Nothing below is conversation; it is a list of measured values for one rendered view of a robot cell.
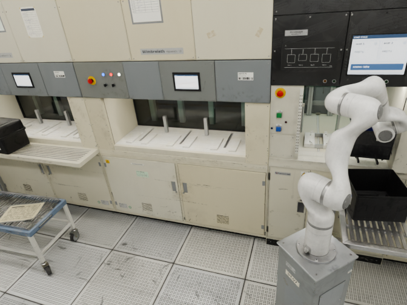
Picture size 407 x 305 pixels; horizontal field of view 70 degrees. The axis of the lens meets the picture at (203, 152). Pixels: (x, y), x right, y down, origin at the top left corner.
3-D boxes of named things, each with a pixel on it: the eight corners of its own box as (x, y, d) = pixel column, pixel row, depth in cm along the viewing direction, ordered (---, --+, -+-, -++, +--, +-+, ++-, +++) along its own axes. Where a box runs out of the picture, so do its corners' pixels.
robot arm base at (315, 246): (316, 270, 138) (320, 241, 129) (288, 244, 153) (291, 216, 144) (344, 253, 144) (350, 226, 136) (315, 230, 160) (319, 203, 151)
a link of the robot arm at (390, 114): (402, 83, 130) (406, 120, 151) (363, 95, 137) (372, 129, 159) (409, 98, 125) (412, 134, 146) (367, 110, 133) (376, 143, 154)
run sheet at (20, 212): (-5, 224, 234) (-6, 222, 233) (10, 205, 254) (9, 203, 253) (33, 220, 234) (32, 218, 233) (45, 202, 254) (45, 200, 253)
